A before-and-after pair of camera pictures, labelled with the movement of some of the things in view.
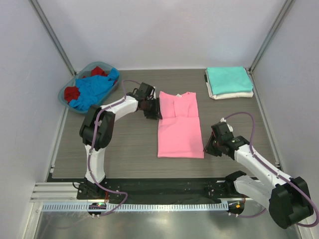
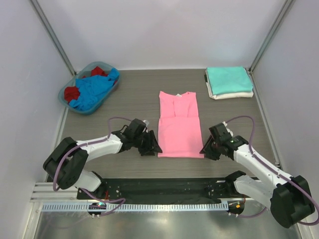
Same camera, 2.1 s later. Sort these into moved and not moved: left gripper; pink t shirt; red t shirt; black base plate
Moved: left gripper
Not moved: red t shirt; black base plate; pink t shirt
